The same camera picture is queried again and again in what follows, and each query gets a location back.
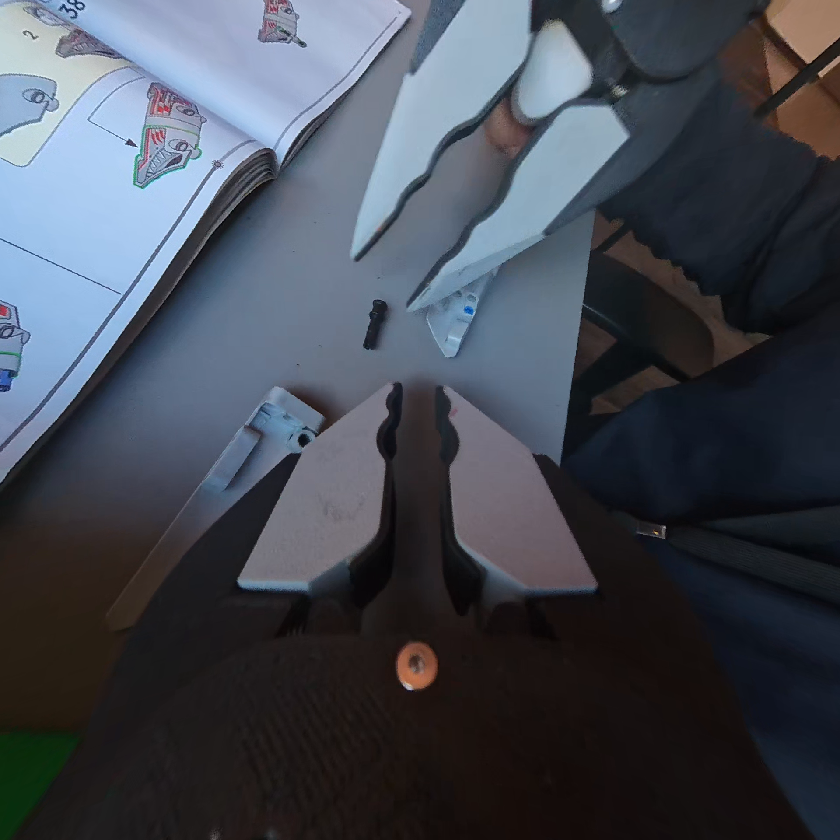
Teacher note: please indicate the white lego panel piece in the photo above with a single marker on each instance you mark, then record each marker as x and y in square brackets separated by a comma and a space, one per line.
[456, 325]

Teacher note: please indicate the black lego pin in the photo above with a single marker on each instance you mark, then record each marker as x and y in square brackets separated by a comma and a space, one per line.
[374, 325]

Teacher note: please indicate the black chair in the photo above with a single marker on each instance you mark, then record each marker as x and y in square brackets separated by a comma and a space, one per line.
[643, 328]

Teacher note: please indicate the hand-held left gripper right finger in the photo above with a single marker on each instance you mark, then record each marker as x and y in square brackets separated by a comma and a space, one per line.
[518, 512]

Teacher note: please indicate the long light grey lego panel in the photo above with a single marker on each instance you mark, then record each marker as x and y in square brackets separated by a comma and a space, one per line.
[223, 485]

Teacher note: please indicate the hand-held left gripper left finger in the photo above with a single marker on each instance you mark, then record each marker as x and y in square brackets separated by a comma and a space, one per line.
[315, 512]

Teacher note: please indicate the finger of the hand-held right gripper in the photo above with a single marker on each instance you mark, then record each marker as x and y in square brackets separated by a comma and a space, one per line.
[426, 131]
[558, 177]

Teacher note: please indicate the lego instruction booklet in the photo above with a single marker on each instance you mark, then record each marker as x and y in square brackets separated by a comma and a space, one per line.
[98, 197]

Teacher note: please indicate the green board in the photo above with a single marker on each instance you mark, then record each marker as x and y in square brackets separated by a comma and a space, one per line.
[29, 781]

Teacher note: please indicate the cardboard box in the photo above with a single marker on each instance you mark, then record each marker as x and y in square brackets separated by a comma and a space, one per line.
[810, 115]

